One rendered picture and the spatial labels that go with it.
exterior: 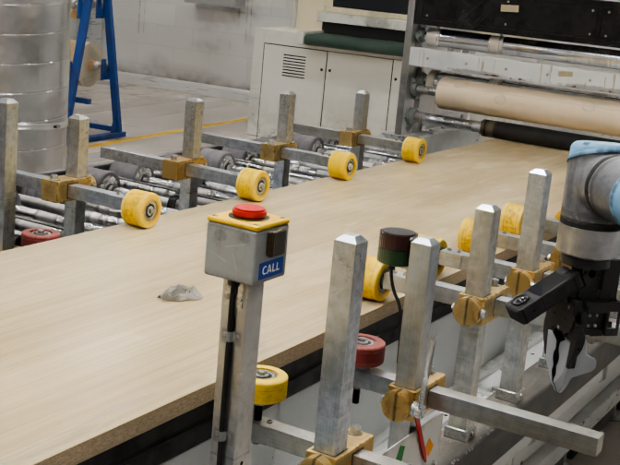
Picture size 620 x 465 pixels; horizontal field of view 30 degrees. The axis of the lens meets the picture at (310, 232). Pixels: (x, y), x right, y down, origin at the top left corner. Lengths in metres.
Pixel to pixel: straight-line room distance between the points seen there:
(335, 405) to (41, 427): 0.40
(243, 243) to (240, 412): 0.21
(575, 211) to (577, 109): 2.69
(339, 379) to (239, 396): 0.26
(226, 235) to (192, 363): 0.50
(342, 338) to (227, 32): 10.67
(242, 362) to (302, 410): 0.65
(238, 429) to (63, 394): 0.34
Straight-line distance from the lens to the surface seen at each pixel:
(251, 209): 1.32
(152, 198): 2.58
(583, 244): 1.69
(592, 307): 1.73
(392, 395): 1.83
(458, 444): 2.11
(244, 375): 1.37
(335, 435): 1.63
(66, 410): 1.60
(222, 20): 12.21
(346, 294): 1.57
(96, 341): 1.86
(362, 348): 1.90
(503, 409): 1.85
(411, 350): 1.83
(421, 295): 1.80
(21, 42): 5.71
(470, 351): 2.07
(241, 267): 1.31
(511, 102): 4.45
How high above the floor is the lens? 1.52
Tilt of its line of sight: 13 degrees down
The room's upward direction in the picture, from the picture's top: 5 degrees clockwise
